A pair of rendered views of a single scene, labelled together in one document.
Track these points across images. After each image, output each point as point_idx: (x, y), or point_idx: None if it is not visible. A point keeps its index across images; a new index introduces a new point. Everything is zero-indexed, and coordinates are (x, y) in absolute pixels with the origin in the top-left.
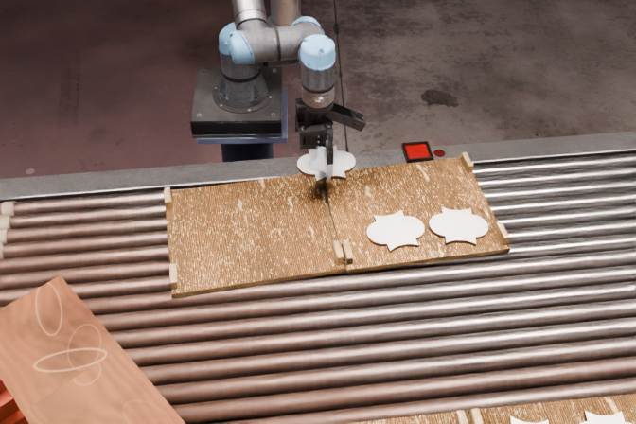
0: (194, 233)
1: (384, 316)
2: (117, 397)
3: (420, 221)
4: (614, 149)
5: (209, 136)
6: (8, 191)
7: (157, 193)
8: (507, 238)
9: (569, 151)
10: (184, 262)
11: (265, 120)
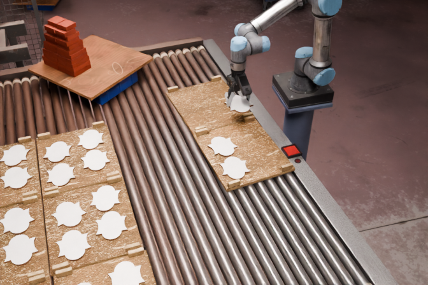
0: (200, 90)
1: (172, 152)
2: (103, 80)
3: (231, 153)
4: (349, 245)
5: (274, 87)
6: (209, 46)
7: (222, 78)
8: (228, 184)
9: (332, 219)
10: (183, 91)
11: (286, 95)
